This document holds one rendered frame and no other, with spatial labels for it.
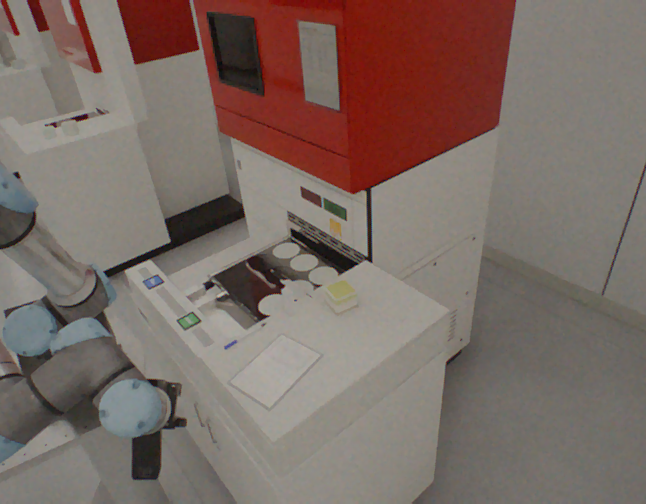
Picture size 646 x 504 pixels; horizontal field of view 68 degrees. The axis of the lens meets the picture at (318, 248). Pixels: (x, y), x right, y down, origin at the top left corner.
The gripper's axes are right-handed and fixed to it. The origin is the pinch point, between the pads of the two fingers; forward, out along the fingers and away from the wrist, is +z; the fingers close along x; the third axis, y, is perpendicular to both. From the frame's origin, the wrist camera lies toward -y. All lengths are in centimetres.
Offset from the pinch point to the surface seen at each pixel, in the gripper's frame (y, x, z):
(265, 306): 36, -19, 44
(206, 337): 22.6, -3.0, 31.9
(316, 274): 49, -36, 49
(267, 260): 56, -18, 59
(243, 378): 11.1, -14.6, 18.6
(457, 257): 69, -97, 70
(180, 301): 35, 7, 43
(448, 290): 58, -97, 82
